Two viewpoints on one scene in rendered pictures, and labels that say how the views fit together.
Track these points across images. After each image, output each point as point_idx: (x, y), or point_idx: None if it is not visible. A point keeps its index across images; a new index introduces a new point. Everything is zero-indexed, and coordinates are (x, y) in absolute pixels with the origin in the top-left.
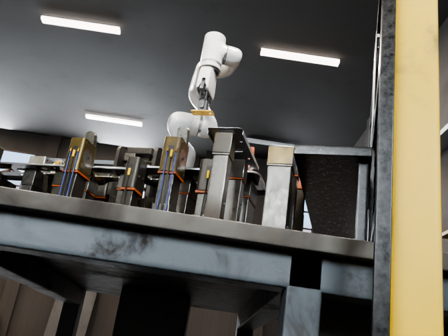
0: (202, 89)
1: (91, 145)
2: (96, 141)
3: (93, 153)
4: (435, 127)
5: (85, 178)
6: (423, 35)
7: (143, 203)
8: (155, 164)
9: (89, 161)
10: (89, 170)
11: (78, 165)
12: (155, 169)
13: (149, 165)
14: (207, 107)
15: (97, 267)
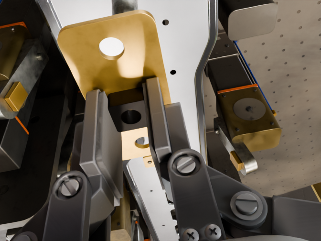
0: (316, 204)
1: (257, 127)
2: (239, 152)
3: (240, 122)
4: None
5: (230, 88)
6: None
7: (66, 95)
8: (48, 162)
9: (240, 109)
10: (230, 100)
11: (261, 92)
12: (187, 23)
13: (216, 21)
14: (102, 134)
15: None
